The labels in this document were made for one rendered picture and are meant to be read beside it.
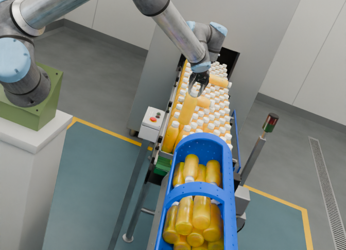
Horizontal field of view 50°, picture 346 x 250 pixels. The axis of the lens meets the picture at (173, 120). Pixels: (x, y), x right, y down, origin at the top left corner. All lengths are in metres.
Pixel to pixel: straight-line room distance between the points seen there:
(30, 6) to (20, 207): 0.88
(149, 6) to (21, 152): 0.83
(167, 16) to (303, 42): 4.70
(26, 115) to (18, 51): 0.33
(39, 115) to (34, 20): 0.39
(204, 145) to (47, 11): 0.91
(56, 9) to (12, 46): 0.21
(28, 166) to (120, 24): 4.72
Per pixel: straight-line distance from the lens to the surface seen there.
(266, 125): 2.21
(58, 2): 1.40
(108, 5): 6.22
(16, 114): 1.69
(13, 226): 1.94
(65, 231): 2.77
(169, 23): 1.31
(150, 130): 1.96
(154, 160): 2.03
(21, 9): 1.52
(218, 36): 1.76
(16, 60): 1.45
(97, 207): 2.99
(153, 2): 1.19
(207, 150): 1.82
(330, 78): 6.08
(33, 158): 1.65
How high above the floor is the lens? 2.02
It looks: 27 degrees down
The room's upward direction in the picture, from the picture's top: 20 degrees clockwise
